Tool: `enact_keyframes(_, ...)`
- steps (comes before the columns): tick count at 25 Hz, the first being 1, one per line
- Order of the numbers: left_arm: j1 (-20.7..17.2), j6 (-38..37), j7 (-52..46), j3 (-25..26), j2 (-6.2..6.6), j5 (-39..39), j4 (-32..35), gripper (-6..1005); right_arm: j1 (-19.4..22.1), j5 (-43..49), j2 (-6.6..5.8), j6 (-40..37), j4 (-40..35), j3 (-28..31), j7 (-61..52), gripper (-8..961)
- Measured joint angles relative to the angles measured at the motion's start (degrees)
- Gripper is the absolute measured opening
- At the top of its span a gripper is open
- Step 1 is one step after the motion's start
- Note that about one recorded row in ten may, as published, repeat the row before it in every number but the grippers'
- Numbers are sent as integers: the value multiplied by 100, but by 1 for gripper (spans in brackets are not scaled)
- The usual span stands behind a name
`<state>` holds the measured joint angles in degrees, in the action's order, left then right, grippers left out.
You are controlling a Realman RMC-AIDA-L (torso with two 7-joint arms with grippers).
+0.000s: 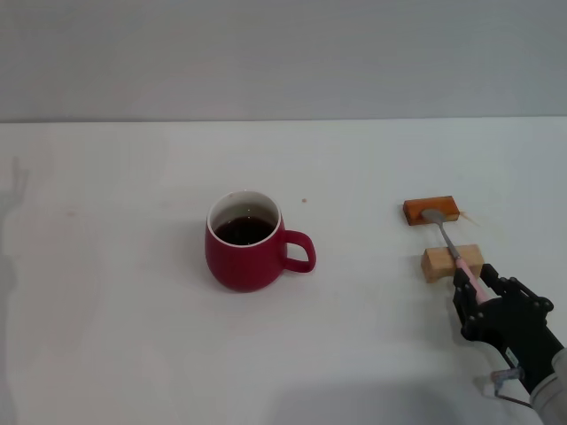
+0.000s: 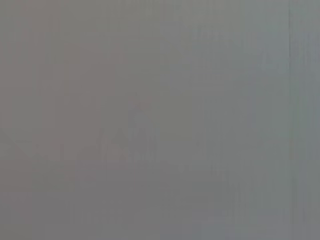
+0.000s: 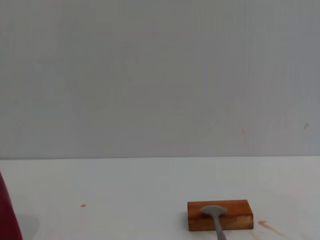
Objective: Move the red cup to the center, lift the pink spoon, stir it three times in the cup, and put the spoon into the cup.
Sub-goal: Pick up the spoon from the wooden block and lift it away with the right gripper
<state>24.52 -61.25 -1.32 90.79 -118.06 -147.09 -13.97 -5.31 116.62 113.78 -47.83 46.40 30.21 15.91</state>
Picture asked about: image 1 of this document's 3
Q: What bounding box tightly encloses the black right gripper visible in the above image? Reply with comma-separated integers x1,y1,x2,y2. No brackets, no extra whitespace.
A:
452,263,567,395

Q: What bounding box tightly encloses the pink handled metal spoon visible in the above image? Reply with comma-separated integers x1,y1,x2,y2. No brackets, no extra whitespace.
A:
420,208,492,305

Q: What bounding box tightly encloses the red ceramic mug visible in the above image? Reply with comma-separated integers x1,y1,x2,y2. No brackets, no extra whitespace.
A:
204,189,317,293

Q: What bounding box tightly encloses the light notched wooden block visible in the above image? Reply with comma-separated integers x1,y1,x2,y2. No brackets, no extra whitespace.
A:
420,243,485,284

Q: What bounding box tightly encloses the dark orange wooden block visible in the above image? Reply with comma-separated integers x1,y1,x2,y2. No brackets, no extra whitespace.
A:
403,195,460,228

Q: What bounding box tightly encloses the dark coffee liquid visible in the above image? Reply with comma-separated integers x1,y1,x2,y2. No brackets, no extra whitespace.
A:
214,215,276,246

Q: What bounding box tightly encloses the thin wire with clear connector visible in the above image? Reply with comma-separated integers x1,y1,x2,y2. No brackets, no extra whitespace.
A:
490,367,532,408

